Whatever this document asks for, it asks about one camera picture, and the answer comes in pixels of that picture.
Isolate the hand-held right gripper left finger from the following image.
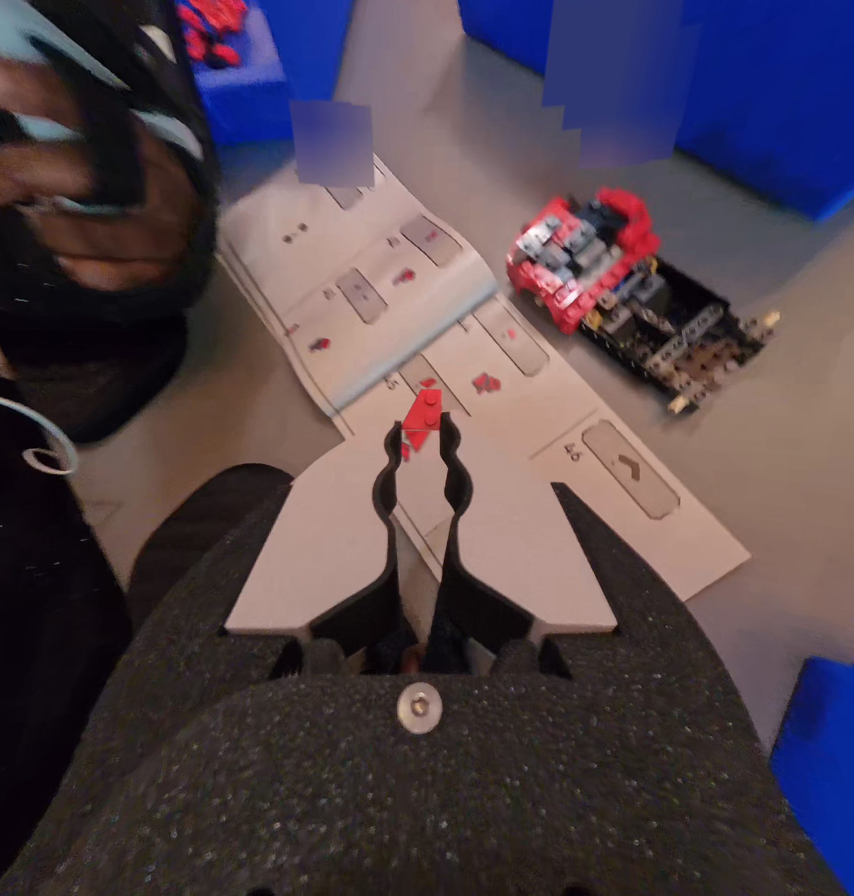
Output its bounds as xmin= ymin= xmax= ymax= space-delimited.
xmin=224 ymin=422 xmax=404 ymax=639

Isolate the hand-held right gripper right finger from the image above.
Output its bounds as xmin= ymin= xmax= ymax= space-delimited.
xmin=439 ymin=412 xmax=620 ymax=636

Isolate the lego instruction booklet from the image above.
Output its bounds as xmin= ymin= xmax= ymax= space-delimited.
xmin=217 ymin=150 xmax=752 ymax=603

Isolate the pile of red lego pieces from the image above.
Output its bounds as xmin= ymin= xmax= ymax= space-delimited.
xmin=176 ymin=0 xmax=250 ymax=70

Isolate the partly built lego car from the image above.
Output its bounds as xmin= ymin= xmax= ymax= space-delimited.
xmin=505 ymin=188 xmax=781 ymax=417

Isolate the person's left hand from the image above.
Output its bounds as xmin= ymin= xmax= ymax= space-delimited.
xmin=0 ymin=56 xmax=198 ymax=289

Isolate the person's black clothing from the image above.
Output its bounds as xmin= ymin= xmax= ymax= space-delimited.
xmin=0 ymin=308 xmax=191 ymax=876

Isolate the white drawstring cord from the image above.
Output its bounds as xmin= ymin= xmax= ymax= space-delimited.
xmin=0 ymin=392 xmax=79 ymax=478

